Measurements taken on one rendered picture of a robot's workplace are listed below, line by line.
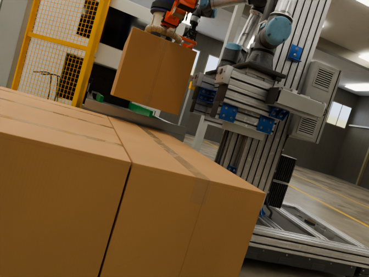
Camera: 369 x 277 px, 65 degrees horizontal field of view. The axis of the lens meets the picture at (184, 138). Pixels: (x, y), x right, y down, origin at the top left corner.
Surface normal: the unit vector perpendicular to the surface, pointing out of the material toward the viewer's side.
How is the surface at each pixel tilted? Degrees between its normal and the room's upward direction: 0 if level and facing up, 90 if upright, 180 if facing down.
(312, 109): 90
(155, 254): 90
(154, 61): 90
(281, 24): 97
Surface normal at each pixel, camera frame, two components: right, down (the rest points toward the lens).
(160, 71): 0.27, 0.15
